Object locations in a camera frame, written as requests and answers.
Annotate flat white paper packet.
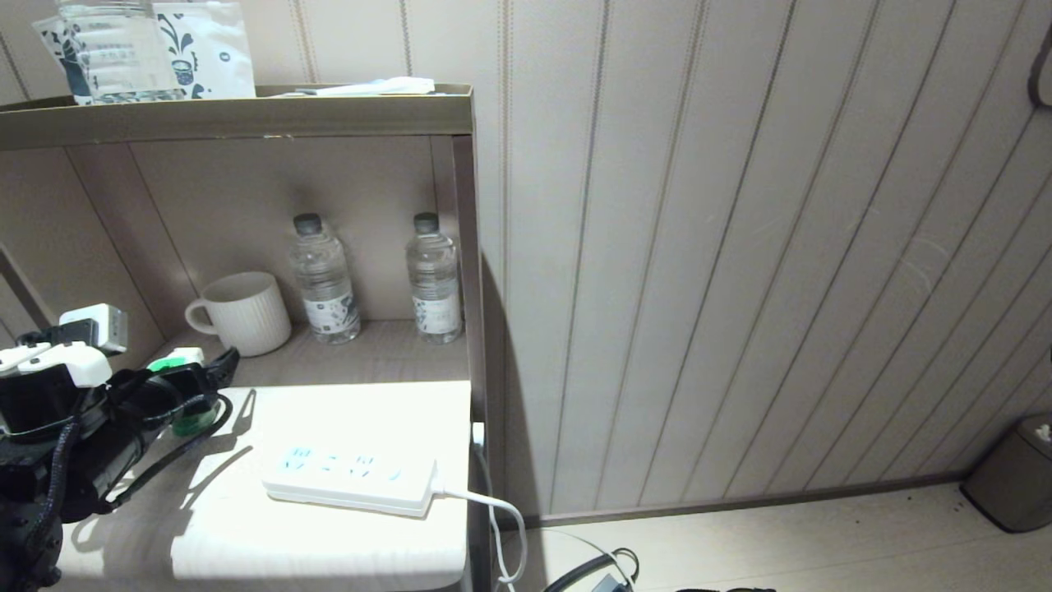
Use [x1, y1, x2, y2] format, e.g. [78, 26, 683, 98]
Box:
[275, 76, 436, 98]

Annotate white power strip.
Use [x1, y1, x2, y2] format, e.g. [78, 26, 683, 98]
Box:
[261, 442, 439, 517]

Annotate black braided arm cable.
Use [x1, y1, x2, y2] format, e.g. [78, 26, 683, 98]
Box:
[37, 362, 235, 527]

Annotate white power strip cable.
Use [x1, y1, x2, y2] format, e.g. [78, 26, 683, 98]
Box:
[433, 422, 528, 592]

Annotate green mosquito repellent plug-in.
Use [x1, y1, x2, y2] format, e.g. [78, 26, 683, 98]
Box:
[146, 346, 221, 437]

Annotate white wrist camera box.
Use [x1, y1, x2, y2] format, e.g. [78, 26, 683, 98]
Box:
[59, 303, 129, 354]

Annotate large clear water bottle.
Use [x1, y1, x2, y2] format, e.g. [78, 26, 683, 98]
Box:
[56, 0, 186, 104]

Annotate white printed bag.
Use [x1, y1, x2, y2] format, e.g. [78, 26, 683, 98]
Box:
[152, 2, 256, 99]
[33, 16, 95, 106]

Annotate grey trash bin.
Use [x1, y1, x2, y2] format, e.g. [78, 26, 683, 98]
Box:
[960, 414, 1052, 534]

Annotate white ribbed mug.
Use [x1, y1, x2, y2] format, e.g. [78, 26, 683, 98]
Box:
[185, 271, 292, 357]

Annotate black floor cable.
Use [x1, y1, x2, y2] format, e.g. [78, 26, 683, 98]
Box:
[544, 548, 642, 592]

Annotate small water bottle black cap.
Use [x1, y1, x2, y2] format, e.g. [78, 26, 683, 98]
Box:
[288, 213, 362, 345]
[406, 212, 463, 344]

